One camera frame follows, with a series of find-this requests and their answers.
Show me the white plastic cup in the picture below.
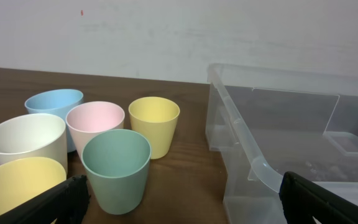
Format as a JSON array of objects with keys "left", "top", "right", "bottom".
[{"left": 0, "top": 113, "right": 68, "bottom": 172}]

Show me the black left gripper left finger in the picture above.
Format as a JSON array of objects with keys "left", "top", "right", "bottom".
[{"left": 0, "top": 175, "right": 90, "bottom": 224}]

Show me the clear plastic storage container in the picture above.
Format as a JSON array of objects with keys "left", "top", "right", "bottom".
[{"left": 205, "top": 63, "right": 358, "bottom": 223}]

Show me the light blue plastic cup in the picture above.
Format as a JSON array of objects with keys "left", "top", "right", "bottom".
[{"left": 24, "top": 88, "right": 85, "bottom": 153}]

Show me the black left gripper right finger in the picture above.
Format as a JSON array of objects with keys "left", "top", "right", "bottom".
[{"left": 279, "top": 171, "right": 358, "bottom": 224}]

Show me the pink plastic cup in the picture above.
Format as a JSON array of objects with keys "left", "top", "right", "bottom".
[{"left": 66, "top": 101, "right": 125, "bottom": 158}]

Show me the yellow plastic cup near gripper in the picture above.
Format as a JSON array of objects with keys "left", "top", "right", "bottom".
[{"left": 0, "top": 157, "right": 67, "bottom": 215}]

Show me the green plastic cup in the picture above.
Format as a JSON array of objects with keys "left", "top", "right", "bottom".
[{"left": 81, "top": 129, "right": 152, "bottom": 215}]

